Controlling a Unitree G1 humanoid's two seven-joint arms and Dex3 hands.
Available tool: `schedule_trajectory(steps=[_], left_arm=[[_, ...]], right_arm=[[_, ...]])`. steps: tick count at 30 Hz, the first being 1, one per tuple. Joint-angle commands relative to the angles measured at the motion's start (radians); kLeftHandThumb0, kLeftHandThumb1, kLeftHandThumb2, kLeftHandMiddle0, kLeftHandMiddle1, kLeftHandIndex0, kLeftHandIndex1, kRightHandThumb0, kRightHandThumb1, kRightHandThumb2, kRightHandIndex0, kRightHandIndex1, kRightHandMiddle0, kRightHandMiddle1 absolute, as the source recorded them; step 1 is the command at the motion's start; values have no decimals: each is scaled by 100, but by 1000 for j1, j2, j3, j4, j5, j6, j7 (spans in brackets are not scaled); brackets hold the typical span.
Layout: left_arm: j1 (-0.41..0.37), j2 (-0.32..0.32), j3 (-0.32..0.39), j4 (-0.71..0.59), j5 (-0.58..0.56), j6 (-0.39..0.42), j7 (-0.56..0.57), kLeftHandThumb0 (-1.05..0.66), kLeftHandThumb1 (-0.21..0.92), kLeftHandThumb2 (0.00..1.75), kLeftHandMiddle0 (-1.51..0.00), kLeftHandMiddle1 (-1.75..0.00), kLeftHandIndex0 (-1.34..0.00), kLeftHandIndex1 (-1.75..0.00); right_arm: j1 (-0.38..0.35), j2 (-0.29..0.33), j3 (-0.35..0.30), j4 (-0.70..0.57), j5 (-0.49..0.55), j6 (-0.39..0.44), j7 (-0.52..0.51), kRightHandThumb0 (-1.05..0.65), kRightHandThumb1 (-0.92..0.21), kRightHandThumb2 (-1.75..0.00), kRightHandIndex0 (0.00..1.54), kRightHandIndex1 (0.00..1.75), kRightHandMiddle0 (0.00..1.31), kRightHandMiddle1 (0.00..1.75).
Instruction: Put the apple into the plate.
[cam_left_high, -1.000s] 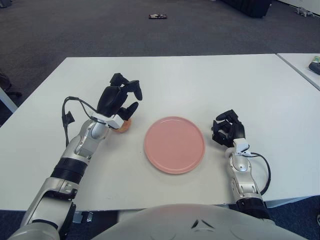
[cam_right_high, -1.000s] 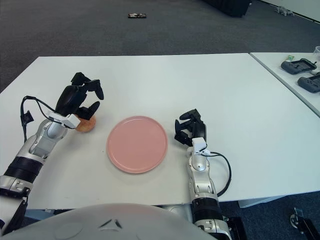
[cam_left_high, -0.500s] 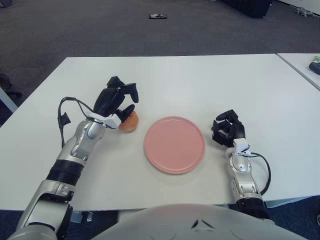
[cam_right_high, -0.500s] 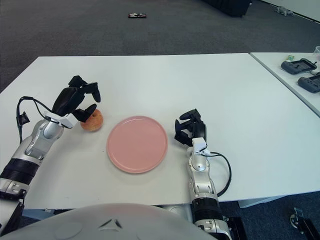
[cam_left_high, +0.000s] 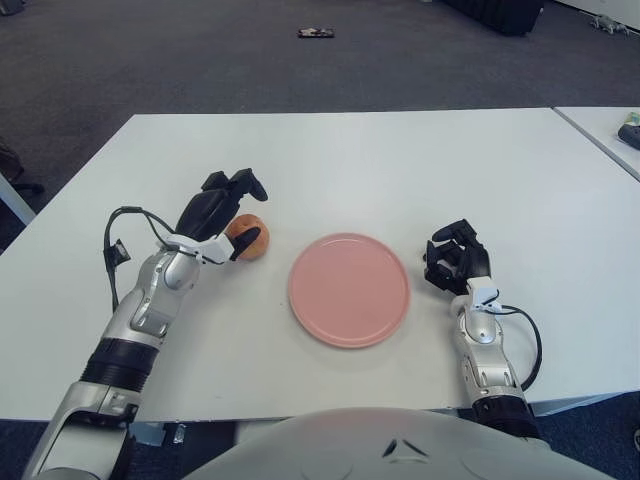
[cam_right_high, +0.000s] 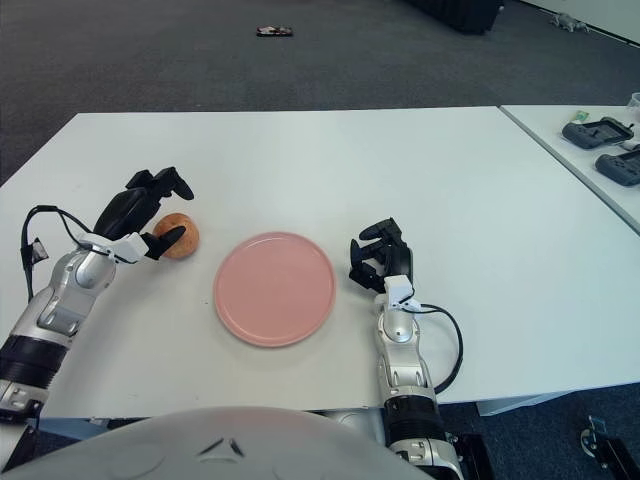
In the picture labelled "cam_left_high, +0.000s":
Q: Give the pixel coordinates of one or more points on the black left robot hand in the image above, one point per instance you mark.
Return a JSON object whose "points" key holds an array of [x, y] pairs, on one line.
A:
{"points": [[205, 210]]}

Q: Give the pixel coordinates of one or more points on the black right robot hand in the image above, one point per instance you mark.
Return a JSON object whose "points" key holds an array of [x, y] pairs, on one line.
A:
{"points": [[475, 257]]}

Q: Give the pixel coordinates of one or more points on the red yellow apple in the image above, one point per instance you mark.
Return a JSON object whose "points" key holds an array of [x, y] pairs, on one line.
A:
{"points": [[245, 221]]}

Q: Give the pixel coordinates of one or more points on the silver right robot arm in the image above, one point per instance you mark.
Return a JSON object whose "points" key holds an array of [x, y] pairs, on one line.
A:
{"points": [[482, 335]]}

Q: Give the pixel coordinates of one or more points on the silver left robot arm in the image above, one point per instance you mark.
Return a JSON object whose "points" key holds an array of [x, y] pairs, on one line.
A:
{"points": [[150, 300]]}

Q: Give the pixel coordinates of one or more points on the pink round plate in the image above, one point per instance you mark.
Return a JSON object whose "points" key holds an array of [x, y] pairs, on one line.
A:
{"points": [[350, 290]]}

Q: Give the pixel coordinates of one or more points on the white table support beam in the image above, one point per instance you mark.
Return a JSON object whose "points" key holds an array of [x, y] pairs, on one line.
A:
{"points": [[575, 402], [147, 434]]}

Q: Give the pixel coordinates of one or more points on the white desk leg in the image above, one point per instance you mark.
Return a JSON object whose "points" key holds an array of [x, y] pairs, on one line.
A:
{"points": [[15, 200]]}

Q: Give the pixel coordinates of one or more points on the dark grey game controller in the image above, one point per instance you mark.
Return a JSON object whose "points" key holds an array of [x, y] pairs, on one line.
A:
{"points": [[630, 134]]}

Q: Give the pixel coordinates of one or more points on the dark flat tray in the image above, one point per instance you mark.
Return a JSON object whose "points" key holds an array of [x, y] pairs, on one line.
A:
{"points": [[316, 33]]}

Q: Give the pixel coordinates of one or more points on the green yellow packet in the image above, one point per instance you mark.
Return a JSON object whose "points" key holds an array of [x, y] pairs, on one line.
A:
{"points": [[632, 118]]}

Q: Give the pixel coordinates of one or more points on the grey robot torso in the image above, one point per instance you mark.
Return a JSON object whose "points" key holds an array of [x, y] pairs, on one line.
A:
{"points": [[350, 450]]}

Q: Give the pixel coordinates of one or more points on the black ribbed furniture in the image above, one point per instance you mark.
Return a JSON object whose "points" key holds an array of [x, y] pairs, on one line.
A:
{"points": [[505, 15]]}

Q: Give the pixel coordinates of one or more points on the grey toy robot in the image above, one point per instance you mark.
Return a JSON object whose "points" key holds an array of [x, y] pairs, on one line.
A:
{"points": [[607, 23]]}

